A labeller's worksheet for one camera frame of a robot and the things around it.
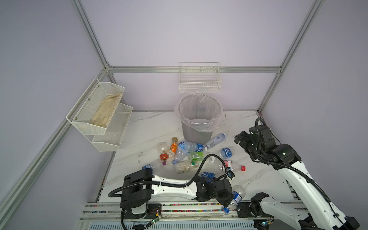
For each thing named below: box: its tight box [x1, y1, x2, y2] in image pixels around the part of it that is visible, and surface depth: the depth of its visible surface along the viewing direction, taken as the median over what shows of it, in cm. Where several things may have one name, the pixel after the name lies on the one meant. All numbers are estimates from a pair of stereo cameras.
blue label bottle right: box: [219, 147, 233, 159], surface depth 92 cm
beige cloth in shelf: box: [90, 92, 123, 128], surface depth 80 cm
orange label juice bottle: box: [168, 137, 179, 158], surface depth 94 cm
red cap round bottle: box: [157, 142, 170, 161], surface depth 97 cm
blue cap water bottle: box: [223, 184, 246, 214], surface depth 75 cm
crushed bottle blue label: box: [172, 140, 208, 164], surface depth 95 cm
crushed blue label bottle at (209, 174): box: [201, 171, 216, 180], surface depth 83 cm
